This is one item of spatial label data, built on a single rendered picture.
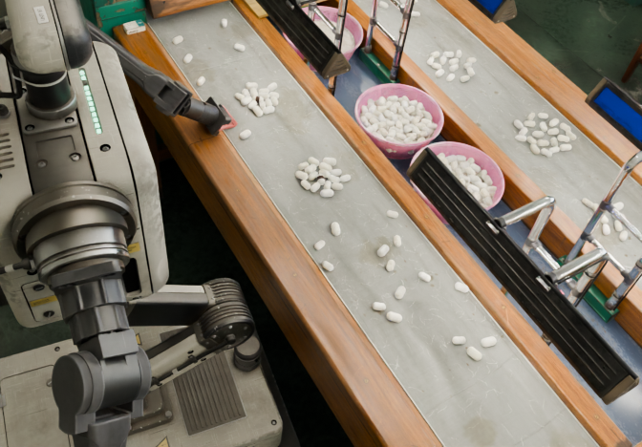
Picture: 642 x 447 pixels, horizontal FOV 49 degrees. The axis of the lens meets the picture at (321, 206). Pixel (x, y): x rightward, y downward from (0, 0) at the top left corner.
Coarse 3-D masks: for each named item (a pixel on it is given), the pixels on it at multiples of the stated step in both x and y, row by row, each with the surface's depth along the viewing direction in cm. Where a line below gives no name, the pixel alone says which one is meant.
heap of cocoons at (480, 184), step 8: (448, 160) 204; (456, 160) 205; (464, 160) 206; (472, 160) 205; (456, 168) 202; (464, 168) 204; (472, 168) 204; (480, 168) 203; (456, 176) 201; (464, 176) 200; (472, 176) 200; (480, 176) 202; (488, 176) 201; (464, 184) 199; (472, 184) 201; (480, 184) 199; (488, 184) 200; (472, 192) 199; (480, 192) 198; (488, 192) 199; (480, 200) 198; (488, 200) 195
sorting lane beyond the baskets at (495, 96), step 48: (384, 0) 252; (432, 0) 255; (432, 48) 237; (480, 48) 240; (480, 96) 224; (528, 96) 226; (528, 144) 212; (576, 144) 214; (576, 192) 201; (624, 192) 203
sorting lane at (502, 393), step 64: (192, 64) 220; (256, 64) 223; (256, 128) 205; (320, 128) 208; (384, 192) 194; (320, 256) 178; (384, 256) 180; (384, 320) 168; (448, 320) 170; (448, 384) 159; (512, 384) 160
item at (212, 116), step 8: (208, 104) 193; (216, 104) 196; (208, 112) 192; (216, 112) 194; (200, 120) 192; (208, 120) 193; (216, 120) 195; (224, 120) 193; (208, 128) 196; (216, 128) 194; (216, 136) 196
